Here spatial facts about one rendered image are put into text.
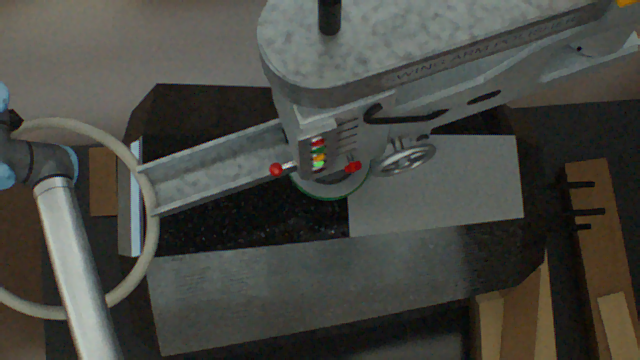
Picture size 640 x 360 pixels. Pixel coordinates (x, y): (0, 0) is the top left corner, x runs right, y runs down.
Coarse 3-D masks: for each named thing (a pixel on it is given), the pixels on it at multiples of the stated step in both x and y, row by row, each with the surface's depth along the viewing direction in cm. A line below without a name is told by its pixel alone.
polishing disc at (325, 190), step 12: (300, 180) 248; (312, 180) 248; (324, 180) 248; (336, 180) 248; (348, 180) 248; (360, 180) 248; (312, 192) 247; (324, 192) 247; (336, 192) 247; (348, 192) 248
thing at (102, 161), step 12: (96, 156) 339; (108, 156) 339; (96, 168) 338; (108, 168) 337; (96, 180) 336; (108, 180) 336; (96, 192) 335; (108, 192) 335; (96, 204) 334; (108, 204) 334; (96, 216) 333
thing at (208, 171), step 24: (216, 144) 226; (240, 144) 230; (264, 144) 230; (144, 168) 224; (168, 168) 228; (192, 168) 228; (216, 168) 228; (240, 168) 229; (264, 168) 229; (168, 192) 227; (192, 192) 227; (216, 192) 222
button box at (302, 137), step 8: (296, 128) 185; (312, 128) 185; (320, 128) 185; (328, 128) 185; (336, 128) 186; (296, 136) 185; (304, 136) 185; (312, 136) 185; (320, 136) 187; (328, 136) 189; (336, 136) 191; (296, 144) 190; (304, 144) 188; (328, 144) 194; (296, 152) 197; (304, 152) 193; (328, 152) 199; (296, 160) 204; (304, 160) 198; (328, 160) 205; (304, 168) 204; (312, 168) 206; (328, 168) 211; (304, 176) 210
